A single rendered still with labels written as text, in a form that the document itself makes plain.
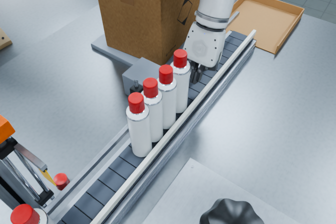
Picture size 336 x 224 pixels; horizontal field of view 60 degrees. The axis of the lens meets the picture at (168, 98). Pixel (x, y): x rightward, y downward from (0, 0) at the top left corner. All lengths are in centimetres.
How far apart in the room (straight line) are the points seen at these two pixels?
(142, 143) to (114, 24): 47
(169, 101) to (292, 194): 39
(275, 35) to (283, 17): 14
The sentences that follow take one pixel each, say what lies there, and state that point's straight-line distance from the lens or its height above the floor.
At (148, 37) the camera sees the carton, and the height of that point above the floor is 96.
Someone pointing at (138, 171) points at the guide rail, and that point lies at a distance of 70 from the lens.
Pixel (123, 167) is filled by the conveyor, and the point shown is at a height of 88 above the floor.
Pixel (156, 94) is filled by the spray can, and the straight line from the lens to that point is 65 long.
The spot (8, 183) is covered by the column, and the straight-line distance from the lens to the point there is 68.
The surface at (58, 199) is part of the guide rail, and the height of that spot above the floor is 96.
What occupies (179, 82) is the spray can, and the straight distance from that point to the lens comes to 73.
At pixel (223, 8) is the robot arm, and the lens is 74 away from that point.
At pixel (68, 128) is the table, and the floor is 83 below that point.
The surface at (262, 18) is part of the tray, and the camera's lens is 133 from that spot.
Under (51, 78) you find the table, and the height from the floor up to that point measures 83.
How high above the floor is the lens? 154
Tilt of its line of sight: 49 degrees down
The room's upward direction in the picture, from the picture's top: straight up
